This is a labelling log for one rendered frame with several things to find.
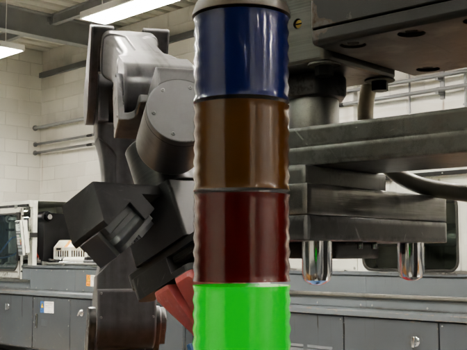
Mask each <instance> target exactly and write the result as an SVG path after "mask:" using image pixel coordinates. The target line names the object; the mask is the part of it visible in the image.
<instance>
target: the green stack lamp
mask: <svg viewBox="0 0 467 350"><path fill-rule="evenodd" d="M193 290H194V296H193V299H192V301H193V304H194V310H193V313H192V315H193V319H194V324H193V328H192V331H193V334H194V339H193V342H192V345H193V349H194V350H290V346H291V343H290V338H289V335H290V330H291V328H290V323H289V320H290V309H289V305H290V295H289V290H290V285H284V284H262V283H221V284H199V285H193Z"/></svg>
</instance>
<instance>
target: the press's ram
mask: <svg viewBox="0 0 467 350"><path fill-rule="evenodd" d="M288 85H289V91H288V99H289V101H290V103H289V106H290V107H289V110H288V116H289V120H290V121H289V125H288V127H289V133H290V135H289V139H288V143H289V147H290V150H289V153H288V157H289V160H290V165H289V168H288V171H289V174H290V179H289V182H288V185H289V188H290V192H283V193H284V194H289V195H290V198H289V201H288V203H289V206H290V212H289V216H288V217H289V220H290V227H289V230H288V231H289V234H290V242H289V248H290V256H289V258H290V259H302V275H303V278H304V280H305V281H306V282H307V283H310V284H312V285H323V284H325V283H327V282H329V281H330V280H331V275H332V259H372V258H378V244H398V272H399V275H400V277H401V278H403V279H404V280H407V281H416V280H418V279H420V278H422V277H423V274H424V271H425V252H424V243H446V242H447V226H446V199H440V198H436V197H434V196H432V195H424V194H412V193H404V192H392V191H386V176H385V175H384V174H380V173H389V172H407V171H417V170H426V169H445V168H455V167H467V107H463V108H452V109H446V110H435V111H429V112H419V113H413V114H407V115H396V116H390V117H380V118H374V119H363V120H357V121H351V122H341V123H339V103H341V102H343V100H344V98H345V97H346V94H347V80H346V78H345V77H344V76H338V75H333V76H332V77H330V78H318V77H315V73H310V74H300V75H293V76H289V77H288Z"/></svg>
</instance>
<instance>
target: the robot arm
mask: <svg viewBox="0 0 467 350"><path fill-rule="evenodd" d="M169 38H170V31H169V30H167V29H157V28H143V29H142V32H134V31H114V26H105V25H94V24H91V25H90V30H89V38H88V54H87V62H86V71H85V85H84V100H83V116H84V124H85V125H88V126H93V134H94V135H95V146H96V150H97V155H98V159H99V166H100V173H101V182H98V181H93V182H91V183H90V184H89V185H87V186H86V187H85V188H83V189H82V190H81V191H80V192H79V193H77V194H76V195H75V196H73V197H72V198H71V199H70V200H69V201H67V202H66V203H65V204H63V205H62V209H63V214H64V216H65V221H66V224H67V229H68V232H69V236H70V240H71V242H72V245H73V246H74V247H75V248H76V249H77V248H78V247H80V248H81V249H82V250H83V251H84V252H86V253H87V254H88V255H89V256H90V257H91V258H92V260H93V261H94V262H95V263H96V264H97V271H96V274H95V277H94V292H93V293H92V307H88V309H87V317H86V328H85V350H159V344H165V333H166V326H167V317H166V310H167V311H168V312H169V313H170V314H171V315H172V316H173V317H175V318H176V319H177V320H178V321H179V322H180V323H181V324H182V325H183V326H184V327H185V328H186V329H188V330H189V331H190V332H191V333H192V334H193V331H192V328H193V324H194V319H193V315H192V313H193V310H194V304H193V301H192V299H193V296H194V290H193V285H199V284H221V283H209V282H195V281H192V280H193V277H194V274H195V273H194V270H193V267H192V266H193V263H194V260H195V259H194V255H193V249H194V245H195V244H194V241H193V235H194V226H193V221H194V212H193V207H194V197H193V195H194V192H193V189H194V186H195V182H194V179H193V175H194V172H195V168H194V165H193V161H194V158H195V153H194V150H193V147H194V144H195V139H194V136H193V133H194V130H195V125H194V121H193V120H194V116H195V111H194V108H193V106H194V103H193V101H194V99H195V92H194V89H193V88H194V85H195V78H194V75H193V74H194V71H195V66H194V65H193V64H192V63H191V62H190V61H189V60H188V59H178V58H175V57H174V56H171V55H168V48H169ZM98 72H101V74H98ZM156 300H157V302H159V303H160V304H161V305H162V306H163V307H160V306H157V305H156ZM165 309H166V310H165ZM193 336H194V334H193Z"/></svg>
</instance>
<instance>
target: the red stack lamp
mask: <svg viewBox="0 0 467 350"><path fill-rule="evenodd" d="M193 197H194V200H195V204H194V207H193V212H194V215H195V218H194V221H193V226H194V230H195V232H194V235H193V241H194V244H195V245H194V249H193V255H194V259H195V260H194V263H193V266H192V267H193V270H194V273H195V274H194V277H193V280H192V281H195V282H209V283H275V282H289V281H290V276H289V271H290V263H289V256H290V248H289V242H290V234H289V231H288V230H289V227H290V220H289V217H288V216H289V212H290V206H289V203H288V201H289V198H290V195H289V194H284V193H277V192H207V193H199V194H194V195H193Z"/></svg>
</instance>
